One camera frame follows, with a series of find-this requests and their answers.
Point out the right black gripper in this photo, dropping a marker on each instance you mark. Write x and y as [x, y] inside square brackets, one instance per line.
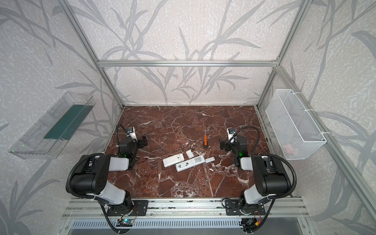
[226, 145]

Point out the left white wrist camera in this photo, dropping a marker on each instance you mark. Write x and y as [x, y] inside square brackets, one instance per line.
[130, 132]

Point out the white battery cover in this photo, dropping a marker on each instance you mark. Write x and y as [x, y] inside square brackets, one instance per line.
[211, 159]

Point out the pink object in basket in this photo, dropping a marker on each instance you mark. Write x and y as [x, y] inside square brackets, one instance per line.
[289, 149]

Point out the white wire mesh basket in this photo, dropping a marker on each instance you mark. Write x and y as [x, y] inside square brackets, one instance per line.
[293, 124]

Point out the clear plastic wall bin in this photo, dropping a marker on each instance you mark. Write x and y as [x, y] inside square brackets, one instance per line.
[50, 134]

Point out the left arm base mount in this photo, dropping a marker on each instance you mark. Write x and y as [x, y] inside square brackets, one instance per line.
[136, 208]

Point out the orange handled screwdriver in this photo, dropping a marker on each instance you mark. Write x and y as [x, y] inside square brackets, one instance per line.
[205, 138]

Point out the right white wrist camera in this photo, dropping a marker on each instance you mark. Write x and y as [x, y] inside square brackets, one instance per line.
[231, 132]

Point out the long white remote control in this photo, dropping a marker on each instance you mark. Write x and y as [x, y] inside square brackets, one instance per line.
[189, 163]

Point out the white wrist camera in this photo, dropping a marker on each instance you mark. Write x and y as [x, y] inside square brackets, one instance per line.
[231, 132]
[130, 132]

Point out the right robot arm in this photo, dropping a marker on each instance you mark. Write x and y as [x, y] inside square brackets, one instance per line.
[274, 176]

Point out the left circuit board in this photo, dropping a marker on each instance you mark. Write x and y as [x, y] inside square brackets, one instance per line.
[122, 223]

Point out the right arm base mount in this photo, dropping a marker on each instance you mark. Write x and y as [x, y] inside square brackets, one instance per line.
[239, 207]

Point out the right connector wiring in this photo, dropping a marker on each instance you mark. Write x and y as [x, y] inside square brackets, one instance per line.
[252, 223]

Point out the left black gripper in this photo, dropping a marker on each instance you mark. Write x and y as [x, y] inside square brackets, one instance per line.
[140, 142]

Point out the short remote white cover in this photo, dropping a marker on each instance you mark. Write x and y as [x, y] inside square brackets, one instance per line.
[190, 154]

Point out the short white remote control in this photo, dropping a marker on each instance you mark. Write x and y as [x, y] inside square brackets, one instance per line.
[172, 160]

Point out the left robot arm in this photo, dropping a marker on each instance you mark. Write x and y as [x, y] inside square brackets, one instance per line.
[89, 177]

